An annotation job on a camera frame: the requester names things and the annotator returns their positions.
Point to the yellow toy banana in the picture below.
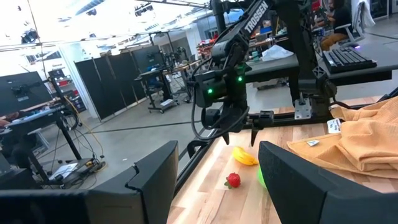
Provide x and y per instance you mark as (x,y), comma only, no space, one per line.
(244,157)

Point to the black standing desk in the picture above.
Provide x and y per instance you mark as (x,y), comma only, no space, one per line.
(155,73)

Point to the person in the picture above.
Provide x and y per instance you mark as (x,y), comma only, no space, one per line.
(340,18)

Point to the green toy lime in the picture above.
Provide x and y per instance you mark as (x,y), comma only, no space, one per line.
(261,179)

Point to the dark grey desk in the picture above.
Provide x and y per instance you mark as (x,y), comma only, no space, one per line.
(387,59)

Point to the black partition panels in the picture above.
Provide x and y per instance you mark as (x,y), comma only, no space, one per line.
(109,84)

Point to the red toy strawberry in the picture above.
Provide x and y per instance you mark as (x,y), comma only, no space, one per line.
(234,180)

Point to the black aluminium rig frame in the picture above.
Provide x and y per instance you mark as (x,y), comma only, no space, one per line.
(289,120)

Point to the black hanging ceiling lamp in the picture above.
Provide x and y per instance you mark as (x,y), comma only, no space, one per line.
(29,36)

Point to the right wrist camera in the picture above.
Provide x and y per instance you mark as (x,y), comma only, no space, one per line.
(211,117)

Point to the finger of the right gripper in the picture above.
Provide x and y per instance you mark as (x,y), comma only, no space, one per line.
(226,137)
(265,119)

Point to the black monitor on stand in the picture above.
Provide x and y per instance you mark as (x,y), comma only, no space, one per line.
(21,93)

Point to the orange-yellow cloth towel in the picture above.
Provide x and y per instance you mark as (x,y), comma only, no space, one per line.
(367,143)

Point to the black backlit keyboard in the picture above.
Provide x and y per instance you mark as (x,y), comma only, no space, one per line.
(348,59)

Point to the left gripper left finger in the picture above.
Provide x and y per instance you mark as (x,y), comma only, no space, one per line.
(146,193)

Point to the white jacket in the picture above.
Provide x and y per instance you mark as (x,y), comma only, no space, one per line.
(363,12)

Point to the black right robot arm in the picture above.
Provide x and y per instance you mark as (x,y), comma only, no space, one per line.
(255,18)

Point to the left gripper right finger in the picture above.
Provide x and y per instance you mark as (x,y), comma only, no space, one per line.
(304,199)

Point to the black workstation stand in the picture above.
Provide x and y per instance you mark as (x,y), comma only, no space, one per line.
(63,133)

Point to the white plastic bag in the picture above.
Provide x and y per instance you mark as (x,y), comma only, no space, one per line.
(276,53)

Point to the grey office chair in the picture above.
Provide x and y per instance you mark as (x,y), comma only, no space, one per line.
(349,35)

